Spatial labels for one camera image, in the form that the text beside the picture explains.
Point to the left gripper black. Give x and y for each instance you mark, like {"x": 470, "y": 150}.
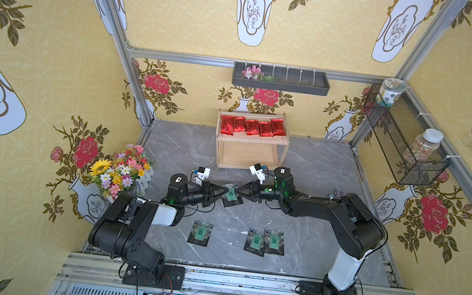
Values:
{"x": 207, "y": 193}

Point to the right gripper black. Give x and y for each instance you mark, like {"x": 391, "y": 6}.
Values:
{"x": 253, "y": 189}

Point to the green tea bag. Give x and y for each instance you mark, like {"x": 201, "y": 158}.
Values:
{"x": 232, "y": 197}
{"x": 274, "y": 242}
{"x": 254, "y": 242}
{"x": 200, "y": 233}

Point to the wooden two-tier shelf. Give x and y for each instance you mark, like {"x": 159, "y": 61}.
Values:
{"x": 240, "y": 151}

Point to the red tea bag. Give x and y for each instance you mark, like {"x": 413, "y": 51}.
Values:
{"x": 239, "y": 124}
{"x": 227, "y": 125}
{"x": 252, "y": 127}
{"x": 278, "y": 128}
{"x": 265, "y": 129}

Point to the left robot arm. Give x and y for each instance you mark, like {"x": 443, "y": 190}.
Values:
{"x": 121, "y": 231}

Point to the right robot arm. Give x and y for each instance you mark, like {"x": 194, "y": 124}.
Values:
{"x": 357, "y": 231}

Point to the artificial flower bouquet in vase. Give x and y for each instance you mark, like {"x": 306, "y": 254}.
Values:
{"x": 129, "y": 171}

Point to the small pink flowers in tray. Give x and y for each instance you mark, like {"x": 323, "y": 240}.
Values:
{"x": 255, "y": 73}

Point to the jar with patterned lid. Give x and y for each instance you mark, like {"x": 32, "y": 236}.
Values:
{"x": 390, "y": 90}

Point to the clear jar white lid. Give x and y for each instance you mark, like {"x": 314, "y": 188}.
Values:
{"x": 424, "y": 146}

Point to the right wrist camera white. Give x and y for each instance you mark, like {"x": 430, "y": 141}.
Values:
{"x": 259, "y": 172}

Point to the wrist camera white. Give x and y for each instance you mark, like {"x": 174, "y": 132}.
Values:
{"x": 259, "y": 172}
{"x": 200, "y": 175}

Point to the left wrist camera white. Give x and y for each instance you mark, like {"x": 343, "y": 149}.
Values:
{"x": 200, "y": 175}

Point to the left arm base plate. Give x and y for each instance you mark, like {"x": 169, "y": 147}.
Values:
{"x": 167, "y": 276}

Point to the grey wall tray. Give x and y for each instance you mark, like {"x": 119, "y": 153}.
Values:
{"x": 287, "y": 79}

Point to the black wire wall basket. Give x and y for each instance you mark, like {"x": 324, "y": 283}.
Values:
{"x": 396, "y": 129}

